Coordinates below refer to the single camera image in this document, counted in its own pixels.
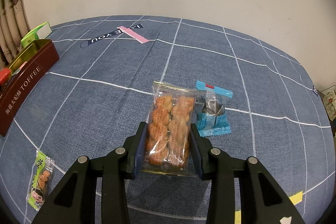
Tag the yellow tape piece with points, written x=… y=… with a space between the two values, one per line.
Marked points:
x=296 y=197
x=237 y=217

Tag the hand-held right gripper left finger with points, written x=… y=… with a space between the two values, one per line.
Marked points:
x=139 y=153

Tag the pink paper strip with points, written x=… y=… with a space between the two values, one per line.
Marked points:
x=134 y=35

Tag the green tissue pack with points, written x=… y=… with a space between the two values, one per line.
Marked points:
x=34 y=35

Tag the maroon tin box gold interior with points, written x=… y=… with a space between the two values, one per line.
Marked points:
x=23 y=87

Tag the red snack packet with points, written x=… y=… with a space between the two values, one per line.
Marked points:
x=4 y=77

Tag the blue candy packet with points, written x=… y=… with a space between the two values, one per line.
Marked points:
x=214 y=114

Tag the clear cookie packet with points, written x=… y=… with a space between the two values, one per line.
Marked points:
x=168 y=119

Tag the floral patterned box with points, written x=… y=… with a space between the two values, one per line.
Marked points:
x=330 y=104

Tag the green cartoon snack packet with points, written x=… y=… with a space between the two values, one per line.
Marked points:
x=40 y=182

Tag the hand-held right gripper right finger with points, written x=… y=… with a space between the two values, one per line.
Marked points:
x=197 y=155

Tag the beige patterned curtain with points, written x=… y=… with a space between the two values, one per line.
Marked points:
x=13 y=24

